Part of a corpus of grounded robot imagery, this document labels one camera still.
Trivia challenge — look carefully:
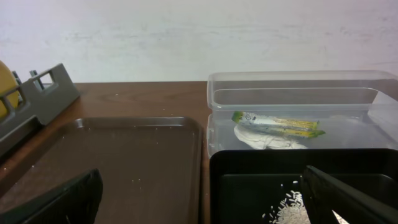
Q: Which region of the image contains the grey plastic dishwasher rack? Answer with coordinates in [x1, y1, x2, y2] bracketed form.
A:
[1, 63, 80, 156]

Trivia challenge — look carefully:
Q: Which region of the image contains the white tissue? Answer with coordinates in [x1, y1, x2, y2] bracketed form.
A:
[234, 124, 307, 150]

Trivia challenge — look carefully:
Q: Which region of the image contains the yellow round plate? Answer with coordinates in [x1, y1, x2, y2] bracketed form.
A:
[0, 61, 19, 108]

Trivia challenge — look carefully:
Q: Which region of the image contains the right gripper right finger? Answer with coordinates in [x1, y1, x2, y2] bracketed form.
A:
[301, 166, 397, 223]

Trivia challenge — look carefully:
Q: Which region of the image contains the green snack wrapper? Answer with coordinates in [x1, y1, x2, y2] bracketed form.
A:
[231, 111, 326, 139]

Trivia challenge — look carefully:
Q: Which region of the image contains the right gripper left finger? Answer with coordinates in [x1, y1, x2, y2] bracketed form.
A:
[1, 169, 103, 224]

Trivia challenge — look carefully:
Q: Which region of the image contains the black rectangular tray bin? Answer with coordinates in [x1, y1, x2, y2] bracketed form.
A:
[210, 149, 397, 223]

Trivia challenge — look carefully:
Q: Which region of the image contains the clear plastic bin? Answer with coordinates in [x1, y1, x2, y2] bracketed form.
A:
[207, 71, 397, 155]

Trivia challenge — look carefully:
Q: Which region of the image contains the food scraps pile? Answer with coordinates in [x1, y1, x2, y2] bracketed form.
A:
[261, 180, 349, 224]

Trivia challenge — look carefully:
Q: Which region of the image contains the dark brown serving tray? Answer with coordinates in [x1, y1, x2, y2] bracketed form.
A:
[1, 117, 202, 223]

